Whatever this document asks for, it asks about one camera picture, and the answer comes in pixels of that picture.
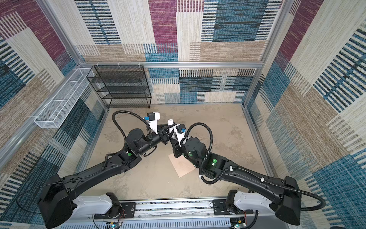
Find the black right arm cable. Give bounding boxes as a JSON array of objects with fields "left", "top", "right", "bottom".
[{"left": 184, "top": 122, "right": 327, "bottom": 212}]

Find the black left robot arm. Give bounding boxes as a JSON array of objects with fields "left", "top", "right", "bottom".
[{"left": 38, "top": 125, "right": 171, "bottom": 229}]

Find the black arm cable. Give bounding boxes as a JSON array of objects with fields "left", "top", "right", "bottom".
[
  {"left": 184, "top": 122, "right": 327, "bottom": 212},
  {"left": 15, "top": 110, "right": 152, "bottom": 215}
]

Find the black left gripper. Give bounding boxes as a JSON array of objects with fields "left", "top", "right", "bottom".
[{"left": 138, "top": 123, "right": 176, "bottom": 157}]

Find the black wire shelf rack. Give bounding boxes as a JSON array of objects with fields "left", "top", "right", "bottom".
[{"left": 86, "top": 65, "right": 152, "bottom": 108}]

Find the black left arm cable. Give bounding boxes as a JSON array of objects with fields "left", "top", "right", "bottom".
[{"left": 15, "top": 110, "right": 152, "bottom": 215}]

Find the pink envelope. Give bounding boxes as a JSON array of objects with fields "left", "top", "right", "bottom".
[{"left": 168, "top": 154, "right": 196, "bottom": 178}]

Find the white wire mesh basket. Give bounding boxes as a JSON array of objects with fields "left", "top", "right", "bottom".
[{"left": 34, "top": 68, "right": 90, "bottom": 129}]

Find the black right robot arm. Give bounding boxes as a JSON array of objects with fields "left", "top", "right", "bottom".
[{"left": 169, "top": 131, "right": 302, "bottom": 226}]

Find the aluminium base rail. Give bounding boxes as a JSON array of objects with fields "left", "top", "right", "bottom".
[{"left": 58, "top": 191, "right": 294, "bottom": 229}]

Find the white glue stick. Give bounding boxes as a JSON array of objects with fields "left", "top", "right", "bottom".
[{"left": 168, "top": 119, "right": 174, "bottom": 129}]

